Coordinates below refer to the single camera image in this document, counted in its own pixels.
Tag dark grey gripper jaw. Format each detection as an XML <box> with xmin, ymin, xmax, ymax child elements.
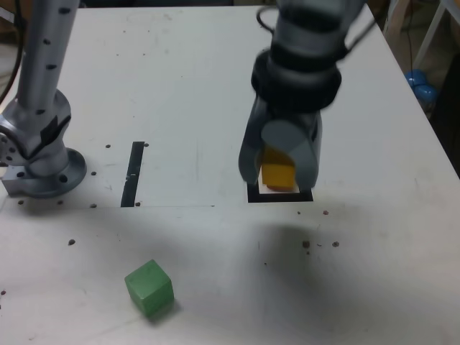
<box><xmin>238</xmin><ymin>96</ymin><xmax>267</xmax><ymax>186</ymax></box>

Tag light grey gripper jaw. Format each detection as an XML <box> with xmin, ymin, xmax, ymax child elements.
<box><xmin>261</xmin><ymin>107</ymin><xmax>323</xmax><ymax>190</ymax></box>

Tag yellow cube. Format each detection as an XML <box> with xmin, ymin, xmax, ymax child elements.
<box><xmin>259</xmin><ymin>143</ymin><xmax>297</xmax><ymax>192</ymax></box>

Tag green cube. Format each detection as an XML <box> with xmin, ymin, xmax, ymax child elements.
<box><xmin>124</xmin><ymin>259</ymin><xmax>175</xmax><ymax>319</ymax></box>

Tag black tape square outline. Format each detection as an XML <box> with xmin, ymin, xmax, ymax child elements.
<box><xmin>247</xmin><ymin>181</ymin><xmax>314</xmax><ymax>205</ymax></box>

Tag black tape strip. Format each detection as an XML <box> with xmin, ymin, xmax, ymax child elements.
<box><xmin>120</xmin><ymin>141</ymin><xmax>146</xmax><ymax>208</ymax></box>

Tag blue round object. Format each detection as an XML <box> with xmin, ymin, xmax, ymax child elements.
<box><xmin>405</xmin><ymin>68</ymin><xmax>439</xmax><ymax>109</ymax></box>

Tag white frame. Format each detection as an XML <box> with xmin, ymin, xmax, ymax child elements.
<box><xmin>413</xmin><ymin>0</ymin><xmax>460</xmax><ymax>70</ymax></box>

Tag thin dark arm cable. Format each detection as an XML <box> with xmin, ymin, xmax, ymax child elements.
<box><xmin>0</xmin><ymin>0</ymin><xmax>27</xmax><ymax>106</ymax></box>

